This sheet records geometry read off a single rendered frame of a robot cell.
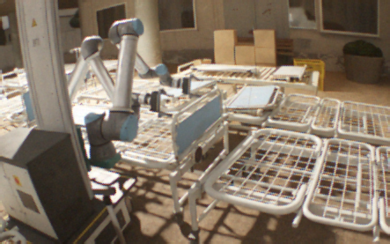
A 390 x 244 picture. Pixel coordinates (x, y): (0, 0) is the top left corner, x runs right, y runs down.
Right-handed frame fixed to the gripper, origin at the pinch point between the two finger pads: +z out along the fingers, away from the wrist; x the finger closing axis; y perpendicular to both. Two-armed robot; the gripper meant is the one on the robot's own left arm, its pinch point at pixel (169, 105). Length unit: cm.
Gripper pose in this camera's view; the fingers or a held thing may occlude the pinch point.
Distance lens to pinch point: 170.1
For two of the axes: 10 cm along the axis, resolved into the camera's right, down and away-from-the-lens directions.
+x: 0.8, -9.0, -4.3
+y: -4.5, 3.5, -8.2
